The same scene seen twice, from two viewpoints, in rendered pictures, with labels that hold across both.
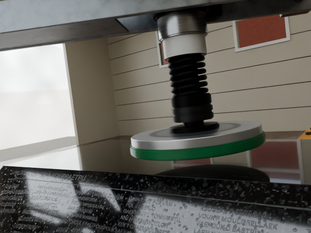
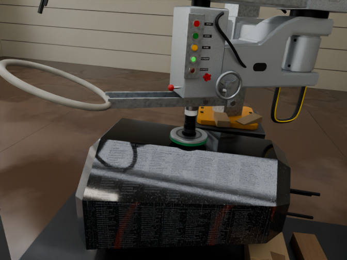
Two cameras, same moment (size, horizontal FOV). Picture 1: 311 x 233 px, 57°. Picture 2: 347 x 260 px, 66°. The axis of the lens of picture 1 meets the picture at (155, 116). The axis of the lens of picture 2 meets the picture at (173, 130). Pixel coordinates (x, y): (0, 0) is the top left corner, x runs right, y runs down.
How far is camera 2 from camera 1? 1.16 m
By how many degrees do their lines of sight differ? 35
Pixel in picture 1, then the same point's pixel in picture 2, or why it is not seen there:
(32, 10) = (155, 102)
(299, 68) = not seen: hidden behind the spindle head
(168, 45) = (188, 112)
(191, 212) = (193, 158)
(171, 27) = (191, 109)
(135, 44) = not seen: outside the picture
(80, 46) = not seen: outside the picture
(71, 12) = (167, 104)
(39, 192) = (133, 151)
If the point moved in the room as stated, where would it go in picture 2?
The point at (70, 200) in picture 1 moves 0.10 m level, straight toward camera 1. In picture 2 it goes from (151, 154) to (163, 161)
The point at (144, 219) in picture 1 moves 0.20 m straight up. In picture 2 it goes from (180, 159) to (184, 126)
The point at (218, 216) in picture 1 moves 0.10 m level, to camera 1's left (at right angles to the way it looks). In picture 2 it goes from (200, 158) to (184, 162)
